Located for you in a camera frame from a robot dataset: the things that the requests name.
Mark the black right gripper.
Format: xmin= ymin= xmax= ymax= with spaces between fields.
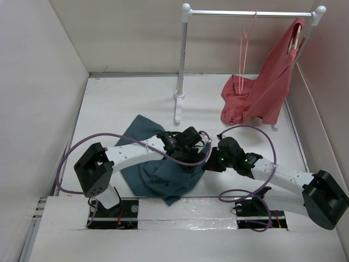
xmin=202 ymin=146 xmax=235 ymax=172

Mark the blue t shirt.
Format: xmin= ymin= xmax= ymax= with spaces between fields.
xmin=121 ymin=115 xmax=204 ymax=206

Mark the pink wire hanger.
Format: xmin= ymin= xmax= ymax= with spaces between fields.
xmin=238 ymin=10 xmax=257 ymax=94

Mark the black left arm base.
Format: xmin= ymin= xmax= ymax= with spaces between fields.
xmin=86 ymin=198 xmax=139 ymax=230

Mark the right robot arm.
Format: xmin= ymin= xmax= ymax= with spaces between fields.
xmin=203 ymin=137 xmax=348 ymax=230

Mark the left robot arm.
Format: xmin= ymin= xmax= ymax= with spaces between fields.
xmin=74 ymin=127 xmax=212 ymax=217

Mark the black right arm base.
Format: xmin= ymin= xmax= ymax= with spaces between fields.
xmin=231 ymin=197 xmax=287 ymax=231

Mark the red t shirt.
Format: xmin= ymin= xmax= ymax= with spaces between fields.
xmin=220 ymin=19 xmax=304 ymax=126

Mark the wooden hanger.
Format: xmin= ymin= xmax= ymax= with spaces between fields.
xmin=288 ymin=24 xmax=302 ymax=52

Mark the white clothes rack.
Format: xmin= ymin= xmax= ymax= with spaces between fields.
xmin=174 ymin=3 xmax=327 ymax=125

